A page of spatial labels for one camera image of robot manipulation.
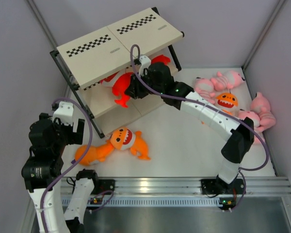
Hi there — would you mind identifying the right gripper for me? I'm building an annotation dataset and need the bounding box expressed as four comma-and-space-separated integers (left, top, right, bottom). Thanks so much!
125, 70, 163, 100

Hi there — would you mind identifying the large red shark plush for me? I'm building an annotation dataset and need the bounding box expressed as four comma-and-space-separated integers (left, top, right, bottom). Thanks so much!
100, 70, 133, 108

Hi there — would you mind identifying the small red shark plush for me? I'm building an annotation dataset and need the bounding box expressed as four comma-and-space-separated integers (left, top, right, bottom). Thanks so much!
151, 54, 171, 65

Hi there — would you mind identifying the orange shark plush facing up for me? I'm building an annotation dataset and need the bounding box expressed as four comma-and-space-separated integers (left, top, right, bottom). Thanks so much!
110, 127, 151, 160

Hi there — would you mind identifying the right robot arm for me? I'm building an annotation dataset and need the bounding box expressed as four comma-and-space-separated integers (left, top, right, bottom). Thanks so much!
125, 63, 254, 193

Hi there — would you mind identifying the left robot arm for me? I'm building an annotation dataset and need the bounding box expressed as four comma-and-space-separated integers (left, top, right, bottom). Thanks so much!
21, 113, 100, 233

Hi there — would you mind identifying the beige three-tier shelf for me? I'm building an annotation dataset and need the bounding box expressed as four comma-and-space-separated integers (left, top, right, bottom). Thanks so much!
51, 7, 184, 138

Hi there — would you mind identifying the orange shark plush face down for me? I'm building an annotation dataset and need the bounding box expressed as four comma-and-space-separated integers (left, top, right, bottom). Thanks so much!
71, 142, 115, 166

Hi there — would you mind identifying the pink striped plush top left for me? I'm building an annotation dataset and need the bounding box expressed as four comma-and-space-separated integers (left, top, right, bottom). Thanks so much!
194, 77, 216, 104

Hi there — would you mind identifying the pink striped plush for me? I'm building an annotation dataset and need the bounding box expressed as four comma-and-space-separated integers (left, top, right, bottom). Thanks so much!
237, 109, 265, 142
250, 92, 276, 132
194, 77, 216, 104
210, 70, 245, 91

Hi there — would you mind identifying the orange shark plush right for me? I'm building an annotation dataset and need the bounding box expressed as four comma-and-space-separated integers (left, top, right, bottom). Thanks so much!
201, 92, 239, 124

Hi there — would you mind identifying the pink striped plush top right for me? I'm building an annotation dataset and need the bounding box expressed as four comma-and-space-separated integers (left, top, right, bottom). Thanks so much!
210, 70, 245, 91

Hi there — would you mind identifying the pink striped plush far right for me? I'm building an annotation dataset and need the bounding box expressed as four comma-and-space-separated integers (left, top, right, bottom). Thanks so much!
250, 92, 276, 132

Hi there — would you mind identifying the pink striped plush bottom right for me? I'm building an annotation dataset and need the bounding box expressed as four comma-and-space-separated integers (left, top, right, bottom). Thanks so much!
237, 109, 265, 142

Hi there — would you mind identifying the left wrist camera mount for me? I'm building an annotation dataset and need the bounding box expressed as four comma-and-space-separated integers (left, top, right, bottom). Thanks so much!
52, 101, 74, 126

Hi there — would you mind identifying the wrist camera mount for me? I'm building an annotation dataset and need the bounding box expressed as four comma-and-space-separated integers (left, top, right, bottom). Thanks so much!
52, 101, 74, 126
138, 55, 151, 76

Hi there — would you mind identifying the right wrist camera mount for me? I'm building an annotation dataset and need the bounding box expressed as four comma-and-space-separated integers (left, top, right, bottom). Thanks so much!
138, 55, 151, 76

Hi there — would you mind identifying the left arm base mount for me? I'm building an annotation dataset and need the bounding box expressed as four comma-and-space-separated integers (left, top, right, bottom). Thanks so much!
91, 179, 115, 195

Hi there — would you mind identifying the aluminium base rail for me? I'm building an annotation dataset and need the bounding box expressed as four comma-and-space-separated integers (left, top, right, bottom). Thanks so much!
55, 176, 291, 207

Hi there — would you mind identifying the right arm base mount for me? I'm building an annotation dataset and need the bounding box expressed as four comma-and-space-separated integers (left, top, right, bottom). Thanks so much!
201, 178, 245, 197

